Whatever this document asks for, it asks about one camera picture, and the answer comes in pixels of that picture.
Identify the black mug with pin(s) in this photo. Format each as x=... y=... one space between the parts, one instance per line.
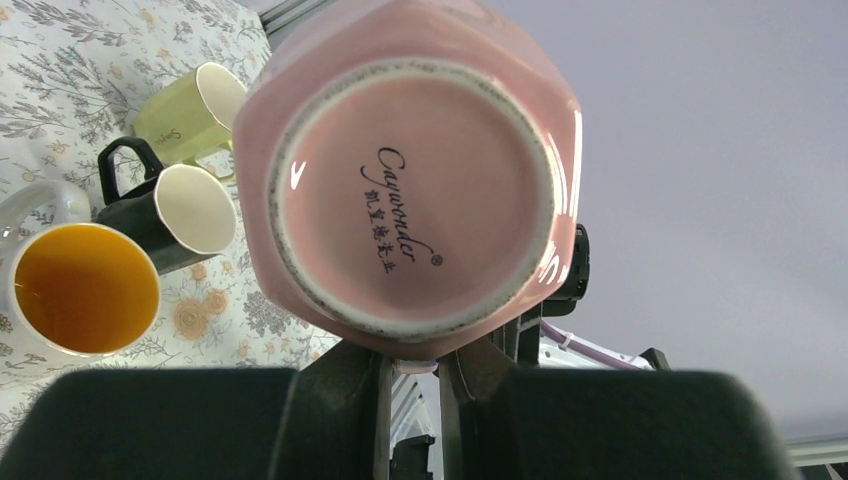
x=179 y=215

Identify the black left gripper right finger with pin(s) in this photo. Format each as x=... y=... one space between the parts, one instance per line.
x=505 y=421

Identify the yellow mug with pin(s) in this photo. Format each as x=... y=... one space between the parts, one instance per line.
x=192 y=117

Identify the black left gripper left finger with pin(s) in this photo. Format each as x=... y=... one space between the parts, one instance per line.
x=327 y=421

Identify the floral mug orange inside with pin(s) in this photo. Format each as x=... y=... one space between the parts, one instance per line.
x=72 y=291

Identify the pink mug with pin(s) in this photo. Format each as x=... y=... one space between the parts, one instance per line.
x=409 y=174

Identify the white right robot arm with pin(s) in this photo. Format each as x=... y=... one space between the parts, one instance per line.
x=563 y=302

